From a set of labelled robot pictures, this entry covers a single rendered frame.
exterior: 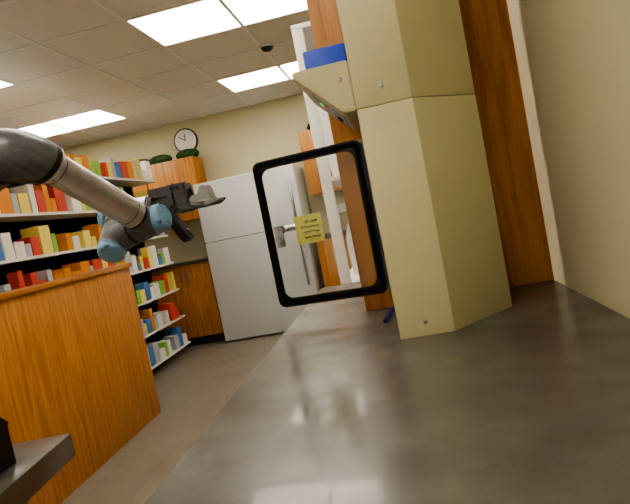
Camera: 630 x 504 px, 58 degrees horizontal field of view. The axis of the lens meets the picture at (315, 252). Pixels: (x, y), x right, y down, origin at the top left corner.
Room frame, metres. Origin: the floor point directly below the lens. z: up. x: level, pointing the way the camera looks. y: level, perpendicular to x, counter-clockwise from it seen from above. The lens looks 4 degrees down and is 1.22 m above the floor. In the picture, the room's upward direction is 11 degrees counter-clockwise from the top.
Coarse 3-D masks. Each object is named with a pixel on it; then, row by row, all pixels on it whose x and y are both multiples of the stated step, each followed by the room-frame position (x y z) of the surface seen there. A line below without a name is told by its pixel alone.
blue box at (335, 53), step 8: (320, 48) 1.34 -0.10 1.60; (328, 48) 1.34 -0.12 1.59; (336, 48) 1.34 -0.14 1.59; (344, 48) 1.33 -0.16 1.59; (304, 56) 1.35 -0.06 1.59; (312, 56) 1.34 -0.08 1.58; (320, 56) 1.34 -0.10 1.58; (328, 56) 1.34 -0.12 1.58; (336, 56) 1.34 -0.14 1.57; (344, 56) 1.33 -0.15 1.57; (304, 64) 1.35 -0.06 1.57; (312, 64) 1.35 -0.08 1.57; (320, 64) 1.34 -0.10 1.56
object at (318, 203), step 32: (320, 160) 1.48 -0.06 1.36; (352, 160) 1.45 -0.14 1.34; (288, 192) 1.51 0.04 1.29; (320, 192) 1.48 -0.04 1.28; (352, 192) 1.46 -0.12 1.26; (288, 224) 1.52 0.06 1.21; (320, 224) 1.49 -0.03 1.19; (352, 224) 1.46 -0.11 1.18; (288, 256) 1.52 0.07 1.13; (320, 256) 1.49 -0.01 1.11; (352, 256) 1.47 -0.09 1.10; (288, 288) 1.53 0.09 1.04; (320, 288) 1.50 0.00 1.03; (352, 288) 1.47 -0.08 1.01
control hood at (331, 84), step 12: (300, 72) 1.15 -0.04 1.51; (312, 72) 1.15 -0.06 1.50; (324, 72) 1.14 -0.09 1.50; (336, 72) 1.14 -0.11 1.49; (348, 72) 1.14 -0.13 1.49; (300, 84) 1.17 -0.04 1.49; (312, 84) 1.15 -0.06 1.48; (324, 84) 1.14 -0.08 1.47; (336, 84) 1.14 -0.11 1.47; (348, 84) 1.14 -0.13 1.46; (324, 96) 1.14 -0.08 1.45; (336, 96) 1.14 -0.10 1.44; (348, 96) 1.14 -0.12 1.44; (336, 108) 1.17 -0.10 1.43; (348, 108) 1.14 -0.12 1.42; (348, 120) 1.26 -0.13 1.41
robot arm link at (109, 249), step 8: (104, 224) 1.57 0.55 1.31; (112, 224) 1.55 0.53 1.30; (120, 224) 1.51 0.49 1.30; (104, 232) 1.53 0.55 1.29; (112, 232) 1.52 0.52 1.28; (120, 232) 1.50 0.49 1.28; (104, 240) 1.51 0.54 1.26; (112, 240) 1.51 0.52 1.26; (120, 240) 1.51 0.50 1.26; (128, 240) 1.51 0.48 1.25; (104, 248) 1.50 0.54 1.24; (112, 248) 1.50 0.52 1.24; (120, 248) 1.51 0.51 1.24; (128, 248) 1.54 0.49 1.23; (104, 256) 1.52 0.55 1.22; (112, 256) 1.52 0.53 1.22; (120, 256) 1.52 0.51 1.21
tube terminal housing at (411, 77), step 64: (384, 0) 1.12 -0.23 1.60; (448, 0) 1.21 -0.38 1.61; (384, 64) 1.12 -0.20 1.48; (448, 64) 1.19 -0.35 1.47; (384, 128) 1.13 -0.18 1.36; (448, 128) 1.17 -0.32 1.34; (384, 192) 1.13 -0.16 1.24; (448, 192) 1.15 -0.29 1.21; (448, 256) 1.13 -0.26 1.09; (448, 320) 1.12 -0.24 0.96
